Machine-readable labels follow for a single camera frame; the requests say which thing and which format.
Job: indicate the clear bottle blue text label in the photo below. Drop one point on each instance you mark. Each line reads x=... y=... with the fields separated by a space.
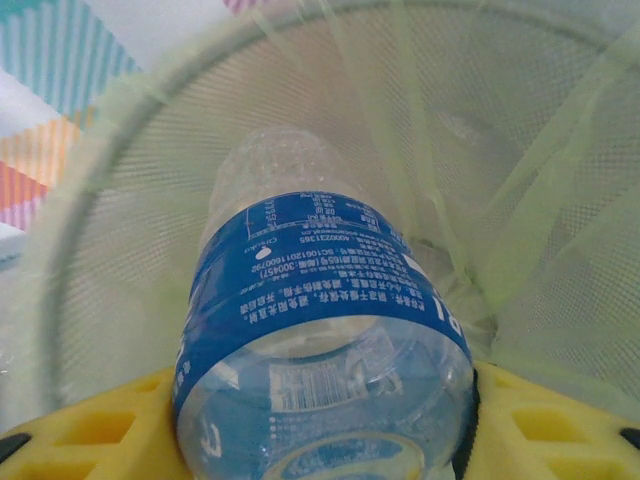
x=320 y=280

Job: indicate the translucent green bin liner bag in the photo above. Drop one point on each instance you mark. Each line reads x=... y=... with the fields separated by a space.
x=560 y=225

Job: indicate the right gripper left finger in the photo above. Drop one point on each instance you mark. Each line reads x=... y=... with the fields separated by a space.
x=90 y=440

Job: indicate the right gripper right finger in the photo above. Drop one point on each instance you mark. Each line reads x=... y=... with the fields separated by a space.
x=550 y=440

